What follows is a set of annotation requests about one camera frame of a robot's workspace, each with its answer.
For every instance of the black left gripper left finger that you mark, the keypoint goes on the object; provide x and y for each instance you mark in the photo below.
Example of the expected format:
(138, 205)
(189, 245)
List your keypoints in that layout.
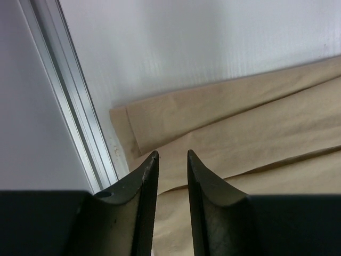
(118, 220)

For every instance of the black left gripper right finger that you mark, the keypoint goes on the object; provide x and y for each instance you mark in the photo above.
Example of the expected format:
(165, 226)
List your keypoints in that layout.
(227, 221)

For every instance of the beige t shirt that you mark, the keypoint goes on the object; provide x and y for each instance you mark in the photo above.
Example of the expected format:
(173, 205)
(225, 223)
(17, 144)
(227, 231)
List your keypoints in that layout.
(273, 133)

